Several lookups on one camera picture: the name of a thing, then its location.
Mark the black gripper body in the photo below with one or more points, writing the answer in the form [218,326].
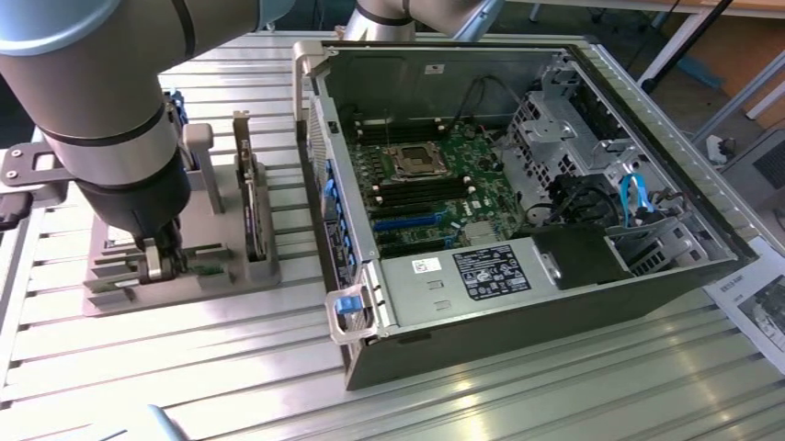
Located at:
[135,202]

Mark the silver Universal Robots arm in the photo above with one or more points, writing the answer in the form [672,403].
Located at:
[93,92]

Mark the green RAM stick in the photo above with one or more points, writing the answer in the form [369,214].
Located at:
[209,271]

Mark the black RAM slot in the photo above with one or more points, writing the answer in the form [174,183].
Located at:
[428,200]
[405,134]
[398,123]
[408,139]
[417,184]
[402,128]
[425,194]
[421,188]

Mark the grey parts rack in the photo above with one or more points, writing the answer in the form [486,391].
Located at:
[185,294]

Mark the graphics card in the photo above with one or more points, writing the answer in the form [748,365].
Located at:
[258,220]

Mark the blue expansion slot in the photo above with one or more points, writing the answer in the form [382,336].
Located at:
[410,221]

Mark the black expansion slot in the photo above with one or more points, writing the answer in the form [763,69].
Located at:
[417,243]

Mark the silver power supply unit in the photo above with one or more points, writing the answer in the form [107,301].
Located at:
[429,294]

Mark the CPU socket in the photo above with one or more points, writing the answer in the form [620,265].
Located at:
[412,160]

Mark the silver chipset heatsink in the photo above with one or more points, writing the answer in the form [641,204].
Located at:
[488,233]

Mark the green motherboard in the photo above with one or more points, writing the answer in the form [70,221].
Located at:
[466,161]

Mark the black open PC case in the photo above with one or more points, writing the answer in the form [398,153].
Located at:
[490,349]

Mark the black plastic shroud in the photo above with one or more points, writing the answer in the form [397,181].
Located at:
[580,257]

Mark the silver metal disk bay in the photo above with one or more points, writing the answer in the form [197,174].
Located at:
[552,138]

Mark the white power strip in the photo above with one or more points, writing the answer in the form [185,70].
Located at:
[720,148]

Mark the printed paper sheet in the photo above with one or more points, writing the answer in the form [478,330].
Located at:
[755,303]

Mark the black tripod leg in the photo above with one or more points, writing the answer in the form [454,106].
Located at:
[693,41]

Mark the grey computer tower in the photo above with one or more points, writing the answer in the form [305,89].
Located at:
[760,158]

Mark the brown cardboard box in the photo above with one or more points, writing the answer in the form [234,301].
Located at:
[736,50]

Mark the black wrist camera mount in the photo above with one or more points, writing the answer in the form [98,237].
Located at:
[25,170]

